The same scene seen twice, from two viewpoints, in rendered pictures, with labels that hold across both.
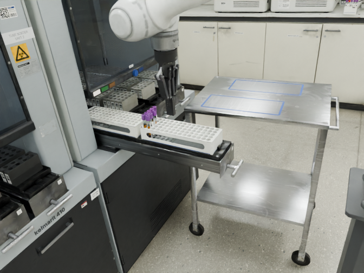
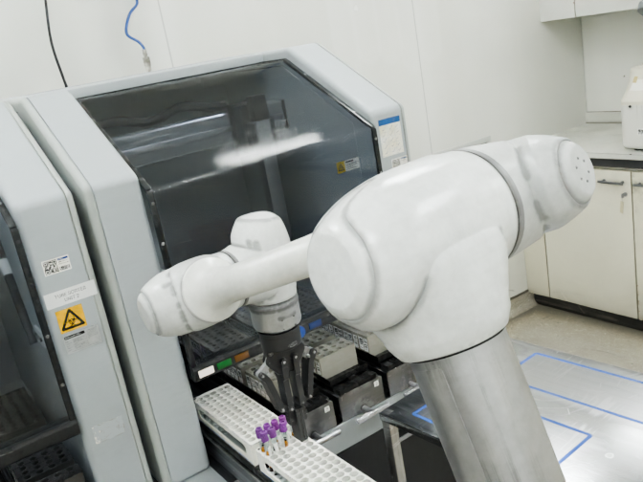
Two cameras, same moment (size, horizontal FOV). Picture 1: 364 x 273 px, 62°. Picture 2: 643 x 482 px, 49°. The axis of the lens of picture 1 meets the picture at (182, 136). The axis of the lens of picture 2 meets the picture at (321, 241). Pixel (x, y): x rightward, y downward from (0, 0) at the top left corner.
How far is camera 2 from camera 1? 0.66 m
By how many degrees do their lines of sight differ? 29
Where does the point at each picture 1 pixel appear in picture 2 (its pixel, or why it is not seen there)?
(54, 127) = (121, 427)
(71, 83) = (160, 357)
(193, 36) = not seen: hidden behind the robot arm
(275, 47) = not seen: outside the picture
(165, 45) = (265, 325)
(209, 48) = (614, 228)
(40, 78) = (101, 353)
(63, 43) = not seen: hidden behind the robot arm
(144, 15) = (180, 304)
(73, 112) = (161, 404)
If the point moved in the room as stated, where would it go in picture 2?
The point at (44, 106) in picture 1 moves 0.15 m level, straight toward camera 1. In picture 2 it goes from (103, 395) to (81, 434)
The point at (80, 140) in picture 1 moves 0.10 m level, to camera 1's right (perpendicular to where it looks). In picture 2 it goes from (172, 451) to (210, 456)
